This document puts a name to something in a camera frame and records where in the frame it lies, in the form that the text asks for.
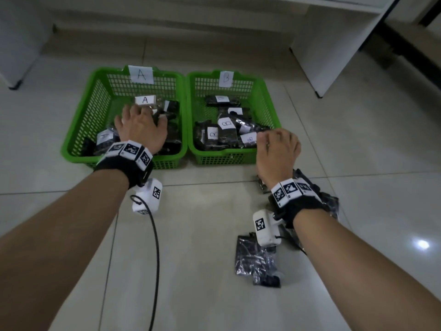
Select person's left hand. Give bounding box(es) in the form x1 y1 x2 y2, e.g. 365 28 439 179
114 104 169 155

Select person's right hand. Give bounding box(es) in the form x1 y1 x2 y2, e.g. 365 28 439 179
255 128 302 190

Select green plastic basket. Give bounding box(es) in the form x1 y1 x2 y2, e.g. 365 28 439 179
60 66 188 170
186 69 283 166

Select person's right forearm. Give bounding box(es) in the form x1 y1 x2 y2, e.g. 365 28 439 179
293 209 441 331

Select person's left forearm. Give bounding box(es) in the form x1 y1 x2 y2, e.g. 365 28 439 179
0 168 130 331

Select black wristband with marker tags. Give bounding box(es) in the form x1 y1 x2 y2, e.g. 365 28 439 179
268 178 328 230
93 140 155 189

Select white desk cabinet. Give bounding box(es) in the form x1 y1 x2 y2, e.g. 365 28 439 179
268 0 402 99

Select white desk side panel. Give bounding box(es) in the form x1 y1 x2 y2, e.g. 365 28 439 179
0 0 54 90

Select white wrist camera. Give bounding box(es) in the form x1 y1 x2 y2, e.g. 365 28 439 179
252 209 287 248
132 178 164 215

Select black camera cable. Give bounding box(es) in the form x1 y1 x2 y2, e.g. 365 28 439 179
282 234 308 256
130 194 161 331

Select black furniture frame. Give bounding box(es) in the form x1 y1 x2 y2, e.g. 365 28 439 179
360 0 441 74

